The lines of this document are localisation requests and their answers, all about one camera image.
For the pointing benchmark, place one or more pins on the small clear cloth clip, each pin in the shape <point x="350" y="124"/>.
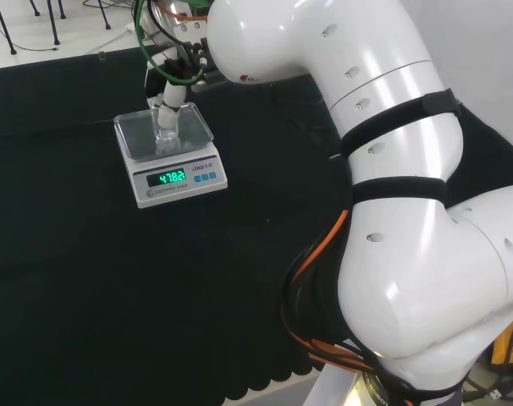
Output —
<point x="102" y="55"/>

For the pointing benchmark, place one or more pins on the black tripod leg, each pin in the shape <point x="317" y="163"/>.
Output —
<point x="105" y="14"/>
<point x="54" y="25"/>
<point x="4" y="29"/>

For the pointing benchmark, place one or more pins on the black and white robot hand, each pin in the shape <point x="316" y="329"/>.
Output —
<point x="172" y="97"/>

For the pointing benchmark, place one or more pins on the yellow stop button box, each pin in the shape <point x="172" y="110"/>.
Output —
<point x="506" y="342"/>

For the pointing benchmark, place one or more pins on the black bench cloth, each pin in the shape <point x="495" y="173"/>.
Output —
<point x="112" y="275"/>

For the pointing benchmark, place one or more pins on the electronic balance with steel pan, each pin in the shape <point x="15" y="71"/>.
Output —
<point x="172" y="177"/>

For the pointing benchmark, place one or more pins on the white power strip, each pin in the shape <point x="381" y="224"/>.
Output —
<point x="131" y="27"/>

